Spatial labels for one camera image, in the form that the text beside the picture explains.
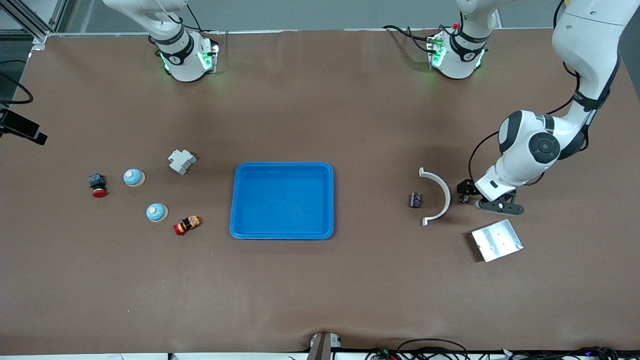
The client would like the square aluminium plate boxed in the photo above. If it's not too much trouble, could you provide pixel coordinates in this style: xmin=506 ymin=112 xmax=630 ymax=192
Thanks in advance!
xmin=470 ymin=219 xmax=524 ymax=263

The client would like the red black push button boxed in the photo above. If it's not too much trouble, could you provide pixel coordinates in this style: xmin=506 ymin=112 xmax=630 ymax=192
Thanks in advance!
xmin=88 ymin=173 xmax=108 ymax=199

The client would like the grey plastic terminal block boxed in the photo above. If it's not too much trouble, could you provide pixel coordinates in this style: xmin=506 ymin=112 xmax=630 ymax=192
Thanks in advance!
xmin=168 ymin=149 xmax=197 ymax=176

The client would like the brown table cover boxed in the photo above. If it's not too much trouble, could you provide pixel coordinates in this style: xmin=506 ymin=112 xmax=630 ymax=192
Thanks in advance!
xmin=0 ymin=28 xmax=640 ymax=357

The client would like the blue plastic tray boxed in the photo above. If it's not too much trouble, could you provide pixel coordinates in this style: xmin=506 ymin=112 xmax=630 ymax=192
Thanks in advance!
xmin=229 ymin=161 xmax=335 ymax=241

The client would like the white half ring bracket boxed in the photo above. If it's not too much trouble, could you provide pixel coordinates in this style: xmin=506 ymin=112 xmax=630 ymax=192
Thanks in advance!
xmin=418 ymin=167 xmax=452 ymax=227

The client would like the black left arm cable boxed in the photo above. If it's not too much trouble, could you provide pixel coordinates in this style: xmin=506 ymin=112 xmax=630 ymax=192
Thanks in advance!
xmin=467 ymin=0 xmax=602 ymax=187

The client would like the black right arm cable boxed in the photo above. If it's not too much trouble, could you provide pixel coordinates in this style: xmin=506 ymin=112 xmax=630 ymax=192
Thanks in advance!
xmin=0 ymin=72 xmax=34 ymax=105

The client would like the aluminium frame profile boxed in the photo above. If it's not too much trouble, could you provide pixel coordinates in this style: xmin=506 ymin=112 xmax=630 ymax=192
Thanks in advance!
xmin=0 ymin=0 xmax=68 ymax=47

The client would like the black arm base cable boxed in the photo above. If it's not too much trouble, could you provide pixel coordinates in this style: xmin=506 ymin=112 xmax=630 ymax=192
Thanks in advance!
xmin=382 ymin=24 xmax=437 ymax=54
xmin=184 ymin=2 xmax=221 ymax=37

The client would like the red yellow button switch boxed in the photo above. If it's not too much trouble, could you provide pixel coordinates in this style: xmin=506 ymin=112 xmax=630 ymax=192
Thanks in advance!
xmin=173 ymin=215 xmax=202 ymax=237

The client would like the black cable bundle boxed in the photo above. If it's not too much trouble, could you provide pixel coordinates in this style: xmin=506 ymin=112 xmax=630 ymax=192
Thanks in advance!
xmin=365 ymin=338 xmax=640 ymax=360

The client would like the metal table edge bracket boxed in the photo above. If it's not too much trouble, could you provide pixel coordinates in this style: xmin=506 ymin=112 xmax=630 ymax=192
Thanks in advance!
xmin=307 ymin=331 xmax=343 ymax=360

